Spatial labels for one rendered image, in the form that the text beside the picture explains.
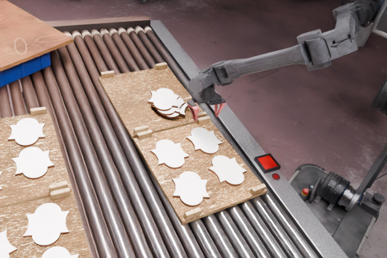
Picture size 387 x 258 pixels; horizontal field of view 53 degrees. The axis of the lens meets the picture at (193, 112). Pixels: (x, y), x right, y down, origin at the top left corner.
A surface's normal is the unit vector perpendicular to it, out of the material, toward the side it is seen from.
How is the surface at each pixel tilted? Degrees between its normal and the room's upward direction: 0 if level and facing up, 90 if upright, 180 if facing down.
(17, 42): 0
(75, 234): 0
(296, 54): 92
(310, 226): 0
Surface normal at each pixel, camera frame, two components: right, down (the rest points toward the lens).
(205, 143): 0.16, -0.76
